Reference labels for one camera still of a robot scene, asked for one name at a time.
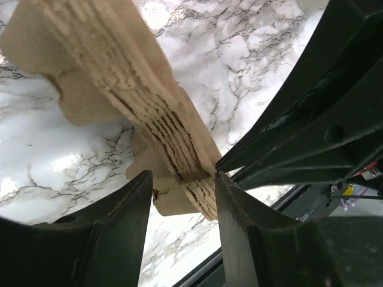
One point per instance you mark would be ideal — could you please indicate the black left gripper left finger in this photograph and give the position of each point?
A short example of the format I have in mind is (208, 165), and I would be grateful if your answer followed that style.
(100, 245)

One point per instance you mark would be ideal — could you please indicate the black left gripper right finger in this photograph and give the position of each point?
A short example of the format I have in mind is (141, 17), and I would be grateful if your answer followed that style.
(262, 247)

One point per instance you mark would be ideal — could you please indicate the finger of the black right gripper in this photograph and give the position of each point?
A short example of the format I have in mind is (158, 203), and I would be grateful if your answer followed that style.
(324, 125)

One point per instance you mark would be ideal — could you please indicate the brown cardboard cup carrier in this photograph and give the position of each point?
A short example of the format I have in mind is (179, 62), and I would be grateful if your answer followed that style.
(105, 64)

